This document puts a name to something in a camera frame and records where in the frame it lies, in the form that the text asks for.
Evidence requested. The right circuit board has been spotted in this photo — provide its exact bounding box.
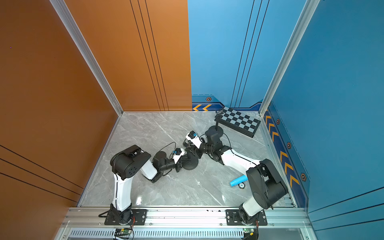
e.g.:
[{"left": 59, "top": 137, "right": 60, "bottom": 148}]
[{"left": 242, "top": 229, "right": 259, "bottom": 240}]

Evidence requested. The aluminium front rail frame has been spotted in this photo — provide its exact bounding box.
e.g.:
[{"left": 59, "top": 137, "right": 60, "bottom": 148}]
[{"left": 55, "top": 207, "right": 317, "bottom": 240}]

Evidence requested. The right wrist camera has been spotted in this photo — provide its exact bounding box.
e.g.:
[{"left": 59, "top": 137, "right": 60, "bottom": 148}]
[{"left": 186, "top": 131, "right": 203, "bottom": 149}]

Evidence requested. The light blue tube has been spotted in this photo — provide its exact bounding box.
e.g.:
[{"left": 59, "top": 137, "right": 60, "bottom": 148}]
[{"left": 230, "top": 175, "right": 248, "bottom": 187}]

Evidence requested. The black mic clip pole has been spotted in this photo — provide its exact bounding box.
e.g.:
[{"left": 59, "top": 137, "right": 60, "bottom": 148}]
[{"left": 215, "top": 109, "right": 223, "bottom": 126}]

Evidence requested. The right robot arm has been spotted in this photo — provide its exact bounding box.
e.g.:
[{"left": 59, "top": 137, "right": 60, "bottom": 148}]
[{"left": 185, "top": 127, "right": 289, "bottom": 225}]

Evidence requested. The folded chess board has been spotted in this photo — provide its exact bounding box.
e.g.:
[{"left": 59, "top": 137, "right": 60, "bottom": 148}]
[{"left": 219, "top": 107, "right": 261, "bottom": 138}]

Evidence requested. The left circuit board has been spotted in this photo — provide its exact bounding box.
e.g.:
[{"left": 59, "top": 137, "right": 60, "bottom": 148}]
[{"left": 114, "top": 228, "right": 134, "bottom": 240}]

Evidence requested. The circuit board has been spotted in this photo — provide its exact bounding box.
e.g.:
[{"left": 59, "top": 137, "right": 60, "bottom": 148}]
[
  {"left": 114, "top": 228, "right": 134, "bottom": 240},
  {"left": 242, "top": 229, "right": 259, "bottom": 240}
]

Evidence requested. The black round stand base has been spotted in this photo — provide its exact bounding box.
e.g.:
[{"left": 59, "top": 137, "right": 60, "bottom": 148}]
[{"left": 209, "top": 126, "right": 224, "bottom": 135}]

